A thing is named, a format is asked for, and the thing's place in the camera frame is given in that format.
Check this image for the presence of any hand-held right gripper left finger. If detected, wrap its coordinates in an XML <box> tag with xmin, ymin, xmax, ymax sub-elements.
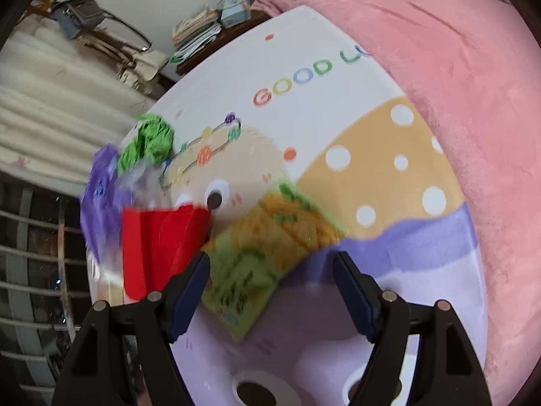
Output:
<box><xmin>51</xmin><ymin>251</ymin><xmax>211</xmax><ymax>406</ymax></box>

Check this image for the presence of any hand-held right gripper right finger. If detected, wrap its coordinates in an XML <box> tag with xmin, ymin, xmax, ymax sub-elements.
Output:
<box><xmin>332</xmin><ymin>251</ymin><xmax>493</xmax><ymax>406</ymax></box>

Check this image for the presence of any green and yellow snack packet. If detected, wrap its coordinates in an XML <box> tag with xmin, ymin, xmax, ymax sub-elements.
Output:
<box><xmin>201</xmin><ymin>182</ymin><xmax>349</xmax><ymax>343</ymax></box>

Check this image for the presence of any green paper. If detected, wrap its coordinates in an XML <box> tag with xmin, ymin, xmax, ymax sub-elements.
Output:
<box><xmin>116</xmin><ymin>112</ymin><xmax>175</xmax><ymax>174</ymax></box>

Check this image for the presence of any red paper packaging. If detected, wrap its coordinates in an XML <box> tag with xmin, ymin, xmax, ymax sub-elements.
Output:
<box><xmin>122</xmin><ymin>204</ymin><xmax>212</xmax><ymax>303</ymax></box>

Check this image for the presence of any purple plastic bag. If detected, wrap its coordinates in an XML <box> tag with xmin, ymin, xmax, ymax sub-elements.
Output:
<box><xmin>79</xmin><ymin>144</ymin><xmax>136</xmax><ymax>263</ymax></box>

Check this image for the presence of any metal window grille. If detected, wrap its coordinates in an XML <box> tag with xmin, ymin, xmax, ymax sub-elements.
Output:
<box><xmin>0</xmin><ymin>182</ymin><xmax>102</xmax><ymax>406</ymax></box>

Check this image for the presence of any cartoon printed tablecloth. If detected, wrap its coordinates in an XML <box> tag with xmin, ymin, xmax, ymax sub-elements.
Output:
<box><xmin>87</xmin><ymin>5</ymin><xmax>487</xmax><ymax>406</ymax></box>

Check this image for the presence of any dark wooden nightstand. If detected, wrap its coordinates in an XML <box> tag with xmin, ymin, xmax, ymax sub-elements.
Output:
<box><xmin>175</xmin><ymin>8</ymin><xmax>271</xmax><ymax>77</ymax></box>

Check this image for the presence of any cream curtain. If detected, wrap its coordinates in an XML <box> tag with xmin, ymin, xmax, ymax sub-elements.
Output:
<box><xmin>0</xmin><ymin>29</ymin><xmax>157</xmax><ymax>187</ymax></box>

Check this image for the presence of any white handbag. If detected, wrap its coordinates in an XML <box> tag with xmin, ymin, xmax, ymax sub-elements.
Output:
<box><xmin>116</xmin><ymin>48</ymin><xmax>170</xmax><ymax>94</ymax></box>

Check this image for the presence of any pink fleece blanket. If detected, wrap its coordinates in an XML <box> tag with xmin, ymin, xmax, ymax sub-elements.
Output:
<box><xmin>251</xmin><ymin>0</ymin><xmax>541</xmax><ymax>406</ymax></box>

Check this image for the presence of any wooden coat rack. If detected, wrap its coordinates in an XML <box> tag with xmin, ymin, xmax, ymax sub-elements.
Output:
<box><xmin>25</xmin><ymin>0</ymin><xmax>170</xmax><ymax>98</ymax></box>

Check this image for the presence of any stack of books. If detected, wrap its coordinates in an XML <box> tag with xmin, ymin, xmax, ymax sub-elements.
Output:
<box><xmin>170</xmin><ymin>6</ymin><xmax>222</xmax><ymax>64</ymax></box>

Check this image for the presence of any light blue box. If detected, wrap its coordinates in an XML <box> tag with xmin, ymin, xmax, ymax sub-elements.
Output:
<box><xmin>220</xmin><ymin>2</ymin><xmax>254</xmax><ymax>29</ymax></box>

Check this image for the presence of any blue handbag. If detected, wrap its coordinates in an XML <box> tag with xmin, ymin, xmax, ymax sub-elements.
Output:
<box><xmin>51</xmin><ymin>0</ymin><xmax>153</xmax><ymax>51</ymax></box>

